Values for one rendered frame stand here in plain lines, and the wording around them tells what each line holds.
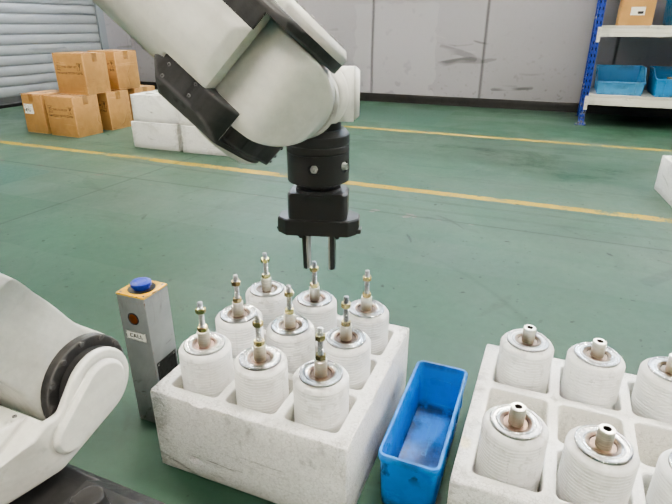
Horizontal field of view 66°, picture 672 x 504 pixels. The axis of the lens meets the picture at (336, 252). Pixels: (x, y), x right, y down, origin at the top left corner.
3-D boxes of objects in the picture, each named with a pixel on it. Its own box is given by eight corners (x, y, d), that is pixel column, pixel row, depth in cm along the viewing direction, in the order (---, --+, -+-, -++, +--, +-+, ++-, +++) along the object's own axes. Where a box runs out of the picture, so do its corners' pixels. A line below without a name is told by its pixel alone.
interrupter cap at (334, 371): (298, 362, 92) (298, 359, 91) (341, 361, 92) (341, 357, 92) (298, 390, 85) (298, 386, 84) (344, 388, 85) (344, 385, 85)
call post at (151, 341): (165, 427, 112) (143, 300, 99) (139, 418, 114) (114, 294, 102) (185, 406, 118) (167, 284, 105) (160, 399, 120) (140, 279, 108)
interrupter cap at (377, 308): (389, 317, 106) (389, 314, 106) (353, 321, 104) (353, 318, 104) (377, 299, 113) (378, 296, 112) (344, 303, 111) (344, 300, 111)
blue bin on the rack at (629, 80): (591, 88, 482) (596, 64, 474) (637, 90, 469) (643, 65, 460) (593, 94, 440) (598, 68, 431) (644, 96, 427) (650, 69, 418)
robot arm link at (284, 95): (360, 86, 60) (361, 96, 41) (302, 152, 62) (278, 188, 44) (291, 18, 57) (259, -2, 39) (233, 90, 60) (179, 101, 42)
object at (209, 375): (198, 403, 108) (188, 329, 101) (243, 405, 108) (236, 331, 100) (181, 436, 100) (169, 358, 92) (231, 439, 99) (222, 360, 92)
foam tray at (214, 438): (345, 529, 89) (346, 449, 82) (161, 463, 103) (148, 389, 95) (405, 392, 122) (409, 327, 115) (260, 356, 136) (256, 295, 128)
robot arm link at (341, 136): (349, 159, 69) (350, 68, 64) (269, 158, 69) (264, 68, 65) (350, 141, 79) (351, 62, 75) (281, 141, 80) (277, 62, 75)
